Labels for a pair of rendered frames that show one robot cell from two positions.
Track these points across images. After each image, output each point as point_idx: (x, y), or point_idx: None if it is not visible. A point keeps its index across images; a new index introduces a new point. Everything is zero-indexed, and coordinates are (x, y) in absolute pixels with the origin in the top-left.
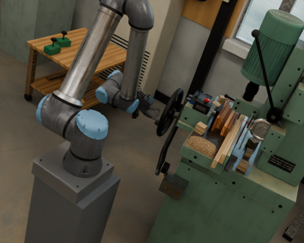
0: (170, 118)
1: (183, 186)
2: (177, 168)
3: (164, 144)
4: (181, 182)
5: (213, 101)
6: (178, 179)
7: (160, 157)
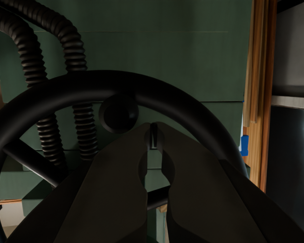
0: (191, 133)
1: None
2: None
3: (26, 78)
4: None
5: (166, 210)
6: None
7: None
